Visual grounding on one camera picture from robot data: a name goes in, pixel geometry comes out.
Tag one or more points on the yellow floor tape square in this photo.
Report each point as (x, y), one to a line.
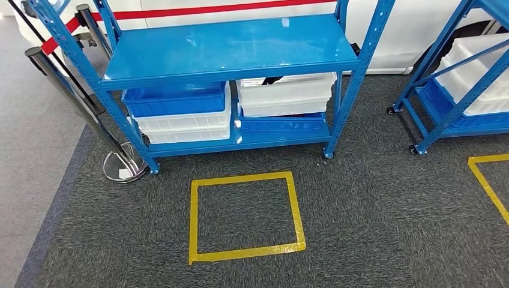
(246, 251)

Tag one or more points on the black stanchion with chrome base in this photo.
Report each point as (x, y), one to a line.
(79, 107)

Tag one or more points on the blue wheeled shelf rack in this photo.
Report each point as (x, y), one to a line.
(453, 107)

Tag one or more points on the large blue metal shelf rack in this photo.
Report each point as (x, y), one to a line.
(222, 51)

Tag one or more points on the black item in white bin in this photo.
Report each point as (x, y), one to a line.
(272, 80)

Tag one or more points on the black belt stanchion post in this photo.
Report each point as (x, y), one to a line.
(93, 30)

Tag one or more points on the white car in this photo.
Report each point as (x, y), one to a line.
(397, 36)

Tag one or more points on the red barrier belt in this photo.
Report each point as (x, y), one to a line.
(179, 12)

